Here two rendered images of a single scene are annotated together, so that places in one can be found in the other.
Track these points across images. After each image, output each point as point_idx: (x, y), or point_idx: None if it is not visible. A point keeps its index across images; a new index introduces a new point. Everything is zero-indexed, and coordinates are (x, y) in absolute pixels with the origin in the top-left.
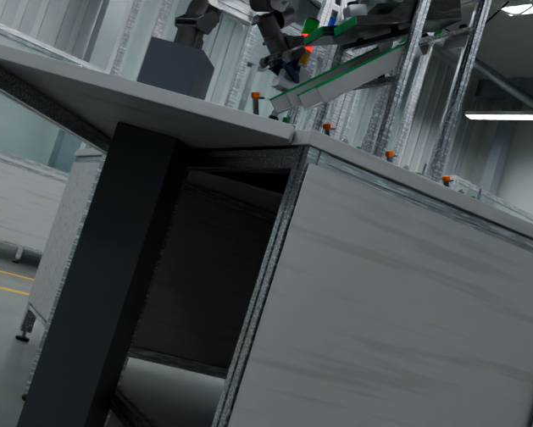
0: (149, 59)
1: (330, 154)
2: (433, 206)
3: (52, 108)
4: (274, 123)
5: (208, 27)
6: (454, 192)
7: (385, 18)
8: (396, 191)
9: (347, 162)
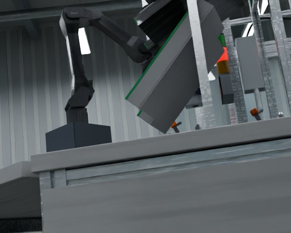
0: (48, 151)
1: (65, 168)
2: (232, 155)
3: (9, 224)
4: (10, 168)
5: (82, 101)
6: (248, 125)
7: (161, 1)
8: (170, 164)
9: (92, 165)
